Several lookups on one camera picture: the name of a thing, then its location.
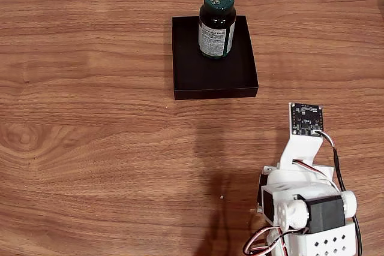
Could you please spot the green pill bottle white label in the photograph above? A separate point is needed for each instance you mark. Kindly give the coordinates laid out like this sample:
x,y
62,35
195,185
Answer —
x,y
216,28

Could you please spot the black shallow open box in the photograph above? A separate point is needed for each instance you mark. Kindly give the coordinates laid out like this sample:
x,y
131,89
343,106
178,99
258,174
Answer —
x,y
210,79

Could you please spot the black camera board white mount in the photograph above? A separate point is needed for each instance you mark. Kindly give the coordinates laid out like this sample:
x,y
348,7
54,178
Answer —
x,y
307,119

